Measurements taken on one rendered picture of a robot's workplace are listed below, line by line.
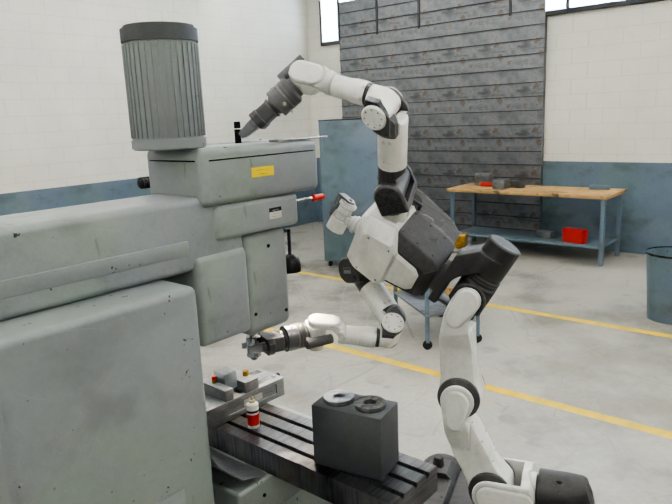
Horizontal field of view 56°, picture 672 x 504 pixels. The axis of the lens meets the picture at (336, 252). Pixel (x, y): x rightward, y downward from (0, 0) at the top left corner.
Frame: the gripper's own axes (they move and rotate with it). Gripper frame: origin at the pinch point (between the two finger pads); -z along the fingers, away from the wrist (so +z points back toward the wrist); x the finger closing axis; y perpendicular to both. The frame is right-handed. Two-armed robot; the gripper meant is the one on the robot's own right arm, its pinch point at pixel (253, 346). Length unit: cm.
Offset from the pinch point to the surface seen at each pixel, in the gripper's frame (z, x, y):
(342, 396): 13.5, 34.6, 8.0
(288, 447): 1.5, 19.7, 27.6
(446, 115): 561, -606, -59
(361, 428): 12, 47, 12
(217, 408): -12.7, -4.6, 20.4
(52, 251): -57, 34, -46
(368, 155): 347, -490, -19
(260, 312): -0.9, 11.1, -14.6
